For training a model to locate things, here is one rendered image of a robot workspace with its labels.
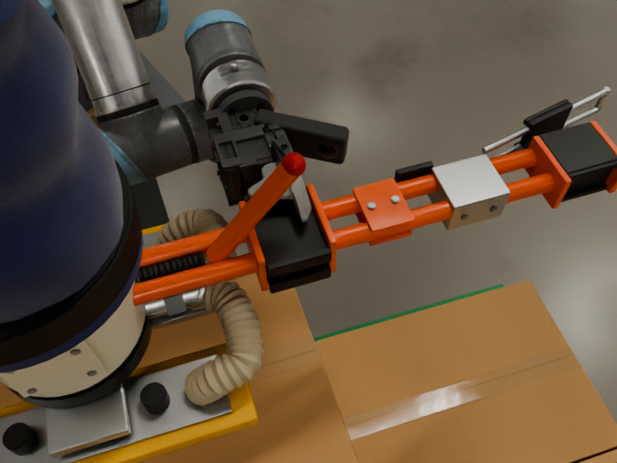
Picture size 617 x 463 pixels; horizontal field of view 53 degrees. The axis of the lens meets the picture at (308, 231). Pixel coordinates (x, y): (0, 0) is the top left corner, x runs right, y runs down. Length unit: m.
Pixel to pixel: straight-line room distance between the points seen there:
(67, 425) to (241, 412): 0.18
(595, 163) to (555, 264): 1.52
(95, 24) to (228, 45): 0.18
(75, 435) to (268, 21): 2.55
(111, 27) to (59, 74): 0.46
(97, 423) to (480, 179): 0.49
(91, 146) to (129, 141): 0.39
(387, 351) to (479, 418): 0.23
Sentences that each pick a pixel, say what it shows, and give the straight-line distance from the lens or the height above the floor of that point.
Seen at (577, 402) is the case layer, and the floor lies 0.54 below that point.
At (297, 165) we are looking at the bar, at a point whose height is 1.36.
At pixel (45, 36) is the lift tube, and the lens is 0.44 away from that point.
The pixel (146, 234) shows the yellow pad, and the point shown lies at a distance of 0.82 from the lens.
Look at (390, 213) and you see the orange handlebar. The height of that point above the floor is 1.26.
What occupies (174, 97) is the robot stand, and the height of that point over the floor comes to 0.75.
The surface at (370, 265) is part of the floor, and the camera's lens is 2.12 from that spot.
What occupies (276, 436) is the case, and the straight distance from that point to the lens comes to 0.88.
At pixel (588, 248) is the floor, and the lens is 2.36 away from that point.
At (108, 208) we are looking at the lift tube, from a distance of 0.50.
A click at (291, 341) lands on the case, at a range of 0.93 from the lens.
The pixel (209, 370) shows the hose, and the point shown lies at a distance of 0.67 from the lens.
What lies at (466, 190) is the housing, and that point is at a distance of 0.70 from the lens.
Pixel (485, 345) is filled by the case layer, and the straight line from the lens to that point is 1.42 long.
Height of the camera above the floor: 1.79
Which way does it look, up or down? 55 degrees down
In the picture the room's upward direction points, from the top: straight up
